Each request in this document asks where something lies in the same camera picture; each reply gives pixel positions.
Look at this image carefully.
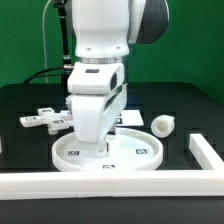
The black camera stand pole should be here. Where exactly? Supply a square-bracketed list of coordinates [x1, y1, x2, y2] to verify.
[53, 0, 73, 86]

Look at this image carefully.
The white cross-shaped table base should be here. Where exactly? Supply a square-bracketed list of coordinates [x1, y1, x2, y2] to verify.
[20, 107, 73, 135]

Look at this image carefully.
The white marker sheet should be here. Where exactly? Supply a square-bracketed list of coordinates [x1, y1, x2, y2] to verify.
[117, 110, 144, 126]

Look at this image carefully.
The white round table top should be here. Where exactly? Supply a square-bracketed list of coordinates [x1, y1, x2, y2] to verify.
[52, 128, 163, 172]

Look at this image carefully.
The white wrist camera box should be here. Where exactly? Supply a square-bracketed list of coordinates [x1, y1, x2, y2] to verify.
[67, 62, 125, 95]

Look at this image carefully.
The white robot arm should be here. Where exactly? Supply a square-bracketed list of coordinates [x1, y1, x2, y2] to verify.
[67, 0, 169, 153]

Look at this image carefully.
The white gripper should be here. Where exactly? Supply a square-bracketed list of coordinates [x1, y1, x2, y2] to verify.
[66, 61, 128, 158]

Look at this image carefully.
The black cable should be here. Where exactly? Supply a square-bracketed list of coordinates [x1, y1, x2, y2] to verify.
[22, 66, 75, 85]

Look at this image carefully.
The white L-shaped fence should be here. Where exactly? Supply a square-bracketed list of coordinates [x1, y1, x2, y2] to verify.
[0, 134, 224, 200]

